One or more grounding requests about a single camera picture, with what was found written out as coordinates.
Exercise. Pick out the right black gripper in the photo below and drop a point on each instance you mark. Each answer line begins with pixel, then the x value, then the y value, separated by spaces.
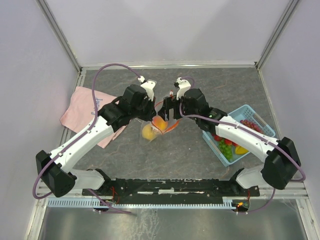
pixel 170 103

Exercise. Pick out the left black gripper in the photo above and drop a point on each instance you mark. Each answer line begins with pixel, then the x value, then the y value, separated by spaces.
pixel 152 112

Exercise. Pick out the orange peach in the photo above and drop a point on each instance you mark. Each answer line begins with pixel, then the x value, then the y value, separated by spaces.
pixel 159 123

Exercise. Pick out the clear orange zip top bag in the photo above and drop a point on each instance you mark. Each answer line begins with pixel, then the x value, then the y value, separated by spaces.
pixel 172 124

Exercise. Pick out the yellow pear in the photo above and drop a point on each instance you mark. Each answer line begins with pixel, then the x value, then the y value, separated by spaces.
pixel 148 132

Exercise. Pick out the red strawberries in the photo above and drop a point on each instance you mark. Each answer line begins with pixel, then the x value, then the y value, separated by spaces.
pixel 224 140

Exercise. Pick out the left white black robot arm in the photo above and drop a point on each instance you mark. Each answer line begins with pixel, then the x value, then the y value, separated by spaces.
pixel 56 168

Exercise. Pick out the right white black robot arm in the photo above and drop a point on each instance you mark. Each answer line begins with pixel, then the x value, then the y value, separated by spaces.
pixel 279 157

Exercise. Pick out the pink folded cloth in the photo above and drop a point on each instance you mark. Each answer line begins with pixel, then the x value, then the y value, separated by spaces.
pixel 81 111

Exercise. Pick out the green grape bunch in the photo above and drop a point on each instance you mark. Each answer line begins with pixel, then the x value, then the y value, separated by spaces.
pixel 226 150

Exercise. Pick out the red grape bunch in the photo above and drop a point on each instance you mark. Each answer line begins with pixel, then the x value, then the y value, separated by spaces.
pixel 251 125

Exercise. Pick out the light blue plastic basket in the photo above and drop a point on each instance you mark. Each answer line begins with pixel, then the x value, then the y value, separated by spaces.
pixel 244 112

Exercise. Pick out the yellow starfruit slice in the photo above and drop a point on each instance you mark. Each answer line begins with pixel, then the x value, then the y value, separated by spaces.
pixel 239 150

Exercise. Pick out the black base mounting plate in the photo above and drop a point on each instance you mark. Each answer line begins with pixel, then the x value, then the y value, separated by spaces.
pixel 174 191

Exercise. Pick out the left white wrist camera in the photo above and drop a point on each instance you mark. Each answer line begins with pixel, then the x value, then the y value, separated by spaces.
pixel 149 86

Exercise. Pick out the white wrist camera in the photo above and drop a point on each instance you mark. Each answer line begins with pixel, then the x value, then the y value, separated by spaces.
pixel 149 86
pixel 183 84

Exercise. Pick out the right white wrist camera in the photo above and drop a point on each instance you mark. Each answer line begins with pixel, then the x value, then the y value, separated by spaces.
pixel 183 84

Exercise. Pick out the light blue cable duct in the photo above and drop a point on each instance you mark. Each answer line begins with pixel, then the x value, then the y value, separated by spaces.
pixel 65 202

